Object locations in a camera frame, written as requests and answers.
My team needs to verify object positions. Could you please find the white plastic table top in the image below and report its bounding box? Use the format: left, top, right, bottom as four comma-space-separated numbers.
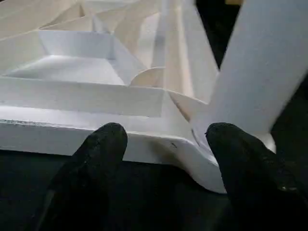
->
0, 0, 278, 194

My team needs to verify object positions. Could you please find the white plastic table leg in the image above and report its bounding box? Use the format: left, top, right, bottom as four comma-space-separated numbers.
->
192, 0, 308, 146

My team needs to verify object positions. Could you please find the black table mat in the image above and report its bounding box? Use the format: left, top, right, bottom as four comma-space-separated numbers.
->
0, 0, 308, 231

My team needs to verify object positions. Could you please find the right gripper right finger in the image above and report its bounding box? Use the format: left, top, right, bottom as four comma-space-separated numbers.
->
205, 122, 308, 231

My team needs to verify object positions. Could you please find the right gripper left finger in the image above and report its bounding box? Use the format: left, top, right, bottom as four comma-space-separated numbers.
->
35, 122, 129, 231

